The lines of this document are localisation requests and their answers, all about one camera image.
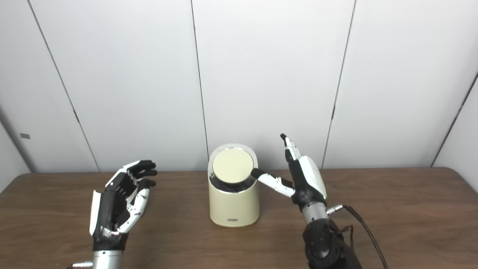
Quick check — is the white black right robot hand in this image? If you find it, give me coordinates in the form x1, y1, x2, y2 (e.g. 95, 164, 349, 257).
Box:
251, 133, 328, 210

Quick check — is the cream round bin lid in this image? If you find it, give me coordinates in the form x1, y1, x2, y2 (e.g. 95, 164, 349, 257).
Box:
212, 148, 254, 183

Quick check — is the cream-colored round bin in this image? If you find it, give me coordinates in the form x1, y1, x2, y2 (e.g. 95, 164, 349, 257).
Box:
208, 144, 260, 227

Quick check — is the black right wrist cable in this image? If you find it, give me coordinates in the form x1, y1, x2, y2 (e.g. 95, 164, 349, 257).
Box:
327, 204, 389, 269

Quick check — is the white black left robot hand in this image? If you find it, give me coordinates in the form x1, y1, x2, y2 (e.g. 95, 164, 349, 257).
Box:
89, 160, 158, 251

